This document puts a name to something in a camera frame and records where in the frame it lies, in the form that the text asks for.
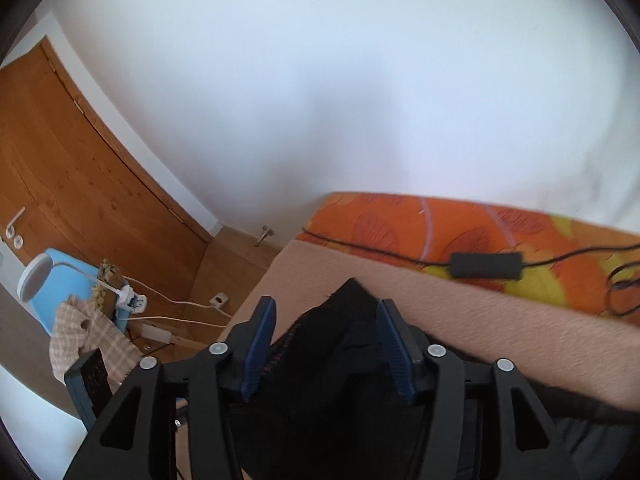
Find orange floral bed sheet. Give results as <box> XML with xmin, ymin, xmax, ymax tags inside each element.
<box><xmin>295</xmin><ymin>191</ymin><xmax>640</xmax><ymax>331</ymax></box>

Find white power strip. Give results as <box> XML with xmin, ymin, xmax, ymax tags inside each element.
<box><xmin>115</xmin><ymin>284</ymin><xmax>149</xmax><ymax>312</ymax></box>

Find white desk lamp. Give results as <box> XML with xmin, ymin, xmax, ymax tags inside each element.
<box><xmin>16</xmin><ymin>254</ymin><xmax>126</xmax><ymax>303</ymax></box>

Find wooden door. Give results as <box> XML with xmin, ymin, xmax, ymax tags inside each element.
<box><xmin>0</xmin><ymin>35</ymin><xmax>213</xmax><ymax>326</ymax></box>

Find white charger block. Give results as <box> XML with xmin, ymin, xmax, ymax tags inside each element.
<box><xmin>140</xmin><ymin>324</ymin><xmax>174</xmax><ymax>344</ymax></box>

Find black pants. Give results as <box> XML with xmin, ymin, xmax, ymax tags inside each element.
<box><xmin>232</xmin><ymin>277</ymin><xmax>640</xmax><ymax>480</ymax></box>

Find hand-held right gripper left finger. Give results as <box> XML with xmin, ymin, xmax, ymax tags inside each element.
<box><xmin>62</xmin><ymin>296</ymin><xmax>277</xmax><ymax>480</ymax></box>

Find black power adapter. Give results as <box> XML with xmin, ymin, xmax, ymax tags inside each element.
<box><xmin>448</xmin><ymin>251</ymin><xmax>524</xmax><ymax>281</ymax></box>

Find dark blue device with screen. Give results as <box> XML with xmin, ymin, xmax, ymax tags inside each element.
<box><xmin>64</xmin><ymin>348</ymin><xmax>114</xmax><ymax>434</ymax></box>

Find white power cable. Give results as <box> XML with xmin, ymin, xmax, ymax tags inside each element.
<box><xmin>129</xmin><ymin>314</ymin><xmax>232</xmax><ymax>330</ymax></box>
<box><xmin>122</xmin><ymin>275</ymin><xmax>236</xmax><ymax>319</ymax></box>

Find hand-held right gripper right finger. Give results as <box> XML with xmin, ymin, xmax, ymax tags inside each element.
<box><xmin>376</xmin><ymin>299</ymin><xmax>583</xmax><ymax>480</ymax></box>

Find metal door handle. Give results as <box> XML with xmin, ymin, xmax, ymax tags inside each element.
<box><xmin>5</xmin><ymin>206</ymin><xmax>27</xmax><ymax>237</ymax></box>

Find black adapter cable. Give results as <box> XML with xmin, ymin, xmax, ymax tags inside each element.
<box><xmin>520</xmin><ymin>242</ymin><xmax>640</xmax><ymax>318</ymax></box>
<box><xmin>299</xmin><ymin>228</ymin><xmax>452</xmax><ymax>267</ymax></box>

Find beige blanket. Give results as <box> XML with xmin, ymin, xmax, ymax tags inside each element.
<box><xmin>175</xmin><ymin>239</ymin><xmax>640</xmax><ymax>480</ymax></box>

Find beige checked cloth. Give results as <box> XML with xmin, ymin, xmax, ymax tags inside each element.
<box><xmin>49</xmin><ymin>294</ymin><xmax>146</xmax><ymax>387</ymax></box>

